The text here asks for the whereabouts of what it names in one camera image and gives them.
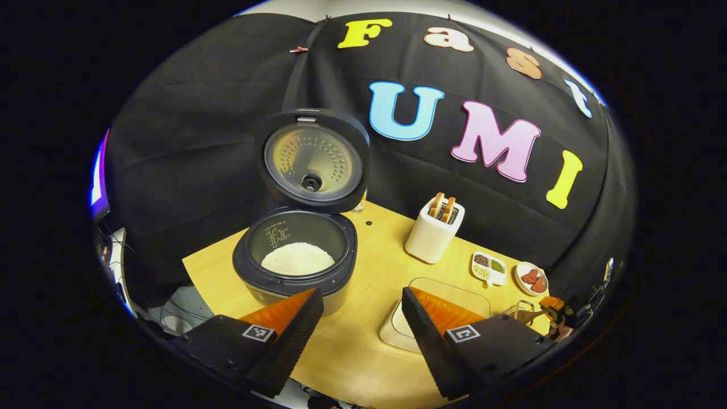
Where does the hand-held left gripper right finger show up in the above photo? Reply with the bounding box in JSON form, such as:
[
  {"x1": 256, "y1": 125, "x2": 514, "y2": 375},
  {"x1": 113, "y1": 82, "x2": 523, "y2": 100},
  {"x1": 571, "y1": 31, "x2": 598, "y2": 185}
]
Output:
[{"x1": 401, "y1": 286, "x2": 560, "y2": 401}]

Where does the white rice pile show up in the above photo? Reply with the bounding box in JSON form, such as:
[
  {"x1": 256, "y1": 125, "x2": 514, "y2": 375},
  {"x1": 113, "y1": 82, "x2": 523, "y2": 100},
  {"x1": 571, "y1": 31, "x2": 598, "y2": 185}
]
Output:
[{"x1": 260, "y1": 242, "x2": 336, "y2": 277}]

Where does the lit screen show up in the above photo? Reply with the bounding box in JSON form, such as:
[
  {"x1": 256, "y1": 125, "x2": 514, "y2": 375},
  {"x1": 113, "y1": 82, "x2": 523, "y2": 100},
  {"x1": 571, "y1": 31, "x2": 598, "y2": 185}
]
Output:
[{"x1": 90, "y1": 130, "x2": 111, "y2": 219}]

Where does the clear rectangular rice container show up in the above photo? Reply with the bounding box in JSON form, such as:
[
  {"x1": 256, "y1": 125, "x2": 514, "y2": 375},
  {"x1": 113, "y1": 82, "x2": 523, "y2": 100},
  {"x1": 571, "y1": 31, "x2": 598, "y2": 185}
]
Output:
[{"x1": 379, "y1": 277, "x2": 491, "y2": 353}]

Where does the metal wire chopstick holder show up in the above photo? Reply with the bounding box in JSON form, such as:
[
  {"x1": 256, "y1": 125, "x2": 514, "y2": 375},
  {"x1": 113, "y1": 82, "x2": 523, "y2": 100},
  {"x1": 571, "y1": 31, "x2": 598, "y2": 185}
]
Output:
[{"x1": 500, "y1": 300, "x2": 550, "y2": 327}]

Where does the white round plate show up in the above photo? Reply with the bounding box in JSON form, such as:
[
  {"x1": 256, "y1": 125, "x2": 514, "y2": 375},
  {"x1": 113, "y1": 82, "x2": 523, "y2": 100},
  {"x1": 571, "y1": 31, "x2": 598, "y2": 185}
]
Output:
[{"x1": 514, "y1": 261, "x2": 549, "y2": 297}]

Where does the white divided dish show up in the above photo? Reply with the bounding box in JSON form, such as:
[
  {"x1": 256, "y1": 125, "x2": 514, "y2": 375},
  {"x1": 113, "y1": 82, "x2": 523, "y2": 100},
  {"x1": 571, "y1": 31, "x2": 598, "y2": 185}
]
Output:
[{"x1": 471, "y1": 251, "x2": 508, "y2": 287}]

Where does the black backdrop cloth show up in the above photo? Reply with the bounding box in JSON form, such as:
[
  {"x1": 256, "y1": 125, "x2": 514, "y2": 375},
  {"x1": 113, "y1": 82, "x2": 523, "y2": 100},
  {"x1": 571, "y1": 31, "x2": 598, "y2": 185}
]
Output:
[{"x1": 105, "y1": 11, "x2": 637, "y2": 310}]

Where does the white toaster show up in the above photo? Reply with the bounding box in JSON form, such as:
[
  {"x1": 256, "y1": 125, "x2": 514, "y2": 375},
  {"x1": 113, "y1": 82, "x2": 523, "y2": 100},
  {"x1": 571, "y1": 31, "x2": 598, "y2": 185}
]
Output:
[{"x1": 404, "y1": 196, "x2": 465, "y2": 265}]

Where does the dark grey rice cooker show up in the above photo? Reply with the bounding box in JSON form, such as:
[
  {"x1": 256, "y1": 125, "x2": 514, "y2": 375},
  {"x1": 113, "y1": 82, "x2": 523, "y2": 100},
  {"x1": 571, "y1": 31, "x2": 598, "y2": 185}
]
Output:
[{"x1": 232, "y1": 107, "x2": 371, "y2": 316}]

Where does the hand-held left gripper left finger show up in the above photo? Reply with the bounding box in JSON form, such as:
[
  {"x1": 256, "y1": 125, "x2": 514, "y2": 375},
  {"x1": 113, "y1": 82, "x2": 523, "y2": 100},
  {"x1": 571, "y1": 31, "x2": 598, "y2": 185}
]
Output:
[{"x1": 170, "y1": 288, "x2": 324, "y2": 398}]

